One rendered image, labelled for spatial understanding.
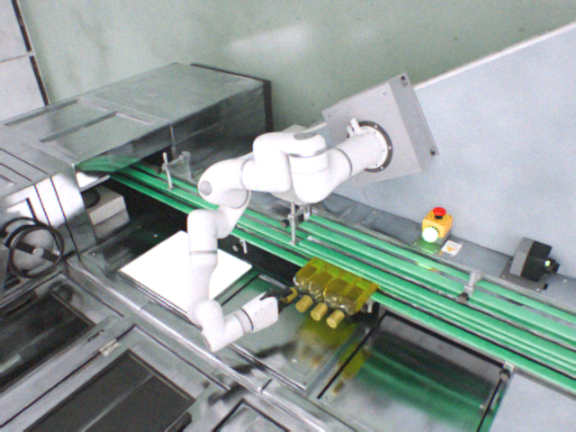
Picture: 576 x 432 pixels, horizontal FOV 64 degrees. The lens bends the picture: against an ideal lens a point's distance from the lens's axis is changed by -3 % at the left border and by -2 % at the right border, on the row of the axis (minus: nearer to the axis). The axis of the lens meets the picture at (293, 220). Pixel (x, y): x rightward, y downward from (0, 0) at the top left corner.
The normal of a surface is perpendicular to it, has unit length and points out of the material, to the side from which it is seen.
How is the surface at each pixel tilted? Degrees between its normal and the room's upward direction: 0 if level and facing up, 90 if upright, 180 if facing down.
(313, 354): 90
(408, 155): 5
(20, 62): 90
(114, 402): 90
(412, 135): 90
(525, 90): 0
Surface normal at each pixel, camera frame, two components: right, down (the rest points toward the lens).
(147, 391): -0.02, -0.82
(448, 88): -0.60, 0.47
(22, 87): 0.80, 0.32
